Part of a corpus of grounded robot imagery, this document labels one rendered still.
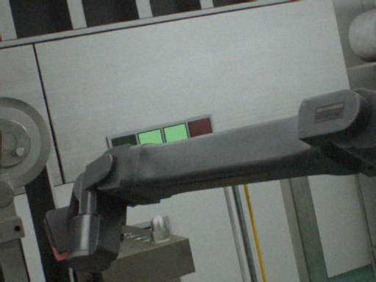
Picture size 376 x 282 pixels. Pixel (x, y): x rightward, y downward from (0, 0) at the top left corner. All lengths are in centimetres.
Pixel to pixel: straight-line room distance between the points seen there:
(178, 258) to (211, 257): 300
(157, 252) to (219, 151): 49
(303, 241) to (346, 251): 273
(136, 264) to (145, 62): 55
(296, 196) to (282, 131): 124
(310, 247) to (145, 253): 83
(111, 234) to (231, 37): 88
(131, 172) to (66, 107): 70
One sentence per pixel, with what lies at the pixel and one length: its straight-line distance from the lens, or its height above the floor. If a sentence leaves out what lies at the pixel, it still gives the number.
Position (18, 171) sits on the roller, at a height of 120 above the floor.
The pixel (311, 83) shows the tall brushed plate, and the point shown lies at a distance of 183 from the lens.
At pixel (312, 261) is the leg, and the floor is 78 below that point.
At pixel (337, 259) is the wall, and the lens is 470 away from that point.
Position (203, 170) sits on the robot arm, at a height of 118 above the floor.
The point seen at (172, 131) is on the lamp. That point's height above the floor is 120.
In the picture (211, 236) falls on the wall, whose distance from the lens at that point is 427.
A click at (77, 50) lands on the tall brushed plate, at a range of 161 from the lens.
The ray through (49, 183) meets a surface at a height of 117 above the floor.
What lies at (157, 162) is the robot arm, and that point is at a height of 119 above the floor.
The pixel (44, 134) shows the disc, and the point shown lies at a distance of 124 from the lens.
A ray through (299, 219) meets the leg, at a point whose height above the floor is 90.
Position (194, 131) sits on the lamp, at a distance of 168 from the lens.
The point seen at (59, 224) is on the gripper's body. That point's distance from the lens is 109.
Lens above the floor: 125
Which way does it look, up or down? 3 degrees down
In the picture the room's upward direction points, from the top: 12 degrees counter-clockwise
